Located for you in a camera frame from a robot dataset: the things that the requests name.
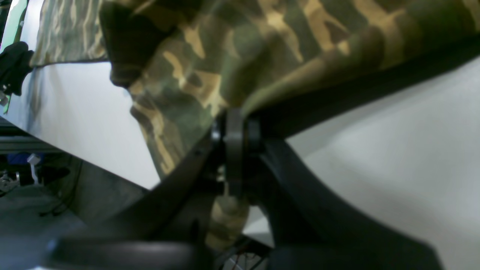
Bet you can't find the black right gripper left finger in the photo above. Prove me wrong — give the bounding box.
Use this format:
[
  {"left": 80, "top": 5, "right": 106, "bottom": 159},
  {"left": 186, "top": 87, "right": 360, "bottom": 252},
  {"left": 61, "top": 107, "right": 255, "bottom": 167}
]
[{"left": 49, "top": 124, "right": 225, "bottom": 270}]

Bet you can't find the camouflage T-shirt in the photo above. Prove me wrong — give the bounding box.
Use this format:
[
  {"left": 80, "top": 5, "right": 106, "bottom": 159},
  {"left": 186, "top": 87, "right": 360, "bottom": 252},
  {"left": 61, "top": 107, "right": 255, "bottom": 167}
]
[{"left": 30, "top": 0, "right": 480, "bottom": 252}]

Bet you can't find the blue and black clutter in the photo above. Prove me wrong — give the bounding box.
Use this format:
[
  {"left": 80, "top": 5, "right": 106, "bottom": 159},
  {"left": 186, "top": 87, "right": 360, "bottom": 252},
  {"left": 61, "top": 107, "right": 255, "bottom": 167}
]
[{"left": 0, "top": 152, "right": 71, "bottom": 197}]

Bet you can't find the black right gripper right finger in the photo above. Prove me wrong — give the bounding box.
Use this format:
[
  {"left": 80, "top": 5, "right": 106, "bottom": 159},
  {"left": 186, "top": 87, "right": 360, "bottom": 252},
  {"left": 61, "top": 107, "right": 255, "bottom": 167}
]
[{"left": 244, "top": 118, "right": 443, "bottom": 270}]

